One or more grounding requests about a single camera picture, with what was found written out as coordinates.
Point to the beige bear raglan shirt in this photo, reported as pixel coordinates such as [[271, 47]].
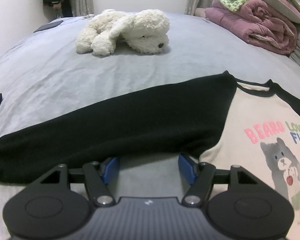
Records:
[[217, 118]]

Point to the dark tablet on bed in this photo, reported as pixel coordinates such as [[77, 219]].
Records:
[[49, 26]]

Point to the grey bed sheet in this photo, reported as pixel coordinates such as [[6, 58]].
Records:
[[42, 77]]

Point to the pink beige pillow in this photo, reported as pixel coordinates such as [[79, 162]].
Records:
[[286, 9]]

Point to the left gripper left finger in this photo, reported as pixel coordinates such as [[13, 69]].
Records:
[[58, 203]]

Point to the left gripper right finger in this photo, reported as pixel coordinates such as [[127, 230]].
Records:
[[235, 202]]

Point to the white plush dog toy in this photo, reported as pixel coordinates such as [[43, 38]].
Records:
[[144, 32]]

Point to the pink rolled quilt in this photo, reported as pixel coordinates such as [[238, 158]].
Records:
[[258, 24]]

